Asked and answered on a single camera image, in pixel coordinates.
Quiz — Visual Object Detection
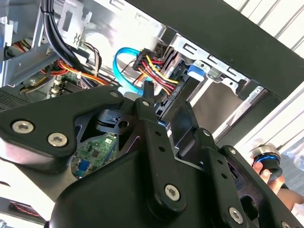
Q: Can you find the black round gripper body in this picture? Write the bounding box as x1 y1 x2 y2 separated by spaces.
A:
45 149 238 228

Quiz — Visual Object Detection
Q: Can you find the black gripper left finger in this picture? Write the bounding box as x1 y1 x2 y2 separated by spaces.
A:
0 81 189 214

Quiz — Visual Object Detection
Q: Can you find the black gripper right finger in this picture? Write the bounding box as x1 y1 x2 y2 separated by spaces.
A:
171 101 304 228

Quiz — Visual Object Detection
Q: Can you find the hard disk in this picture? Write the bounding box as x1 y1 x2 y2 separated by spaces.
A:
154 58 247 143

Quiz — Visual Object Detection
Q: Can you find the person's bare hand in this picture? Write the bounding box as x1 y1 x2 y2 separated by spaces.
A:
251 155 304 212

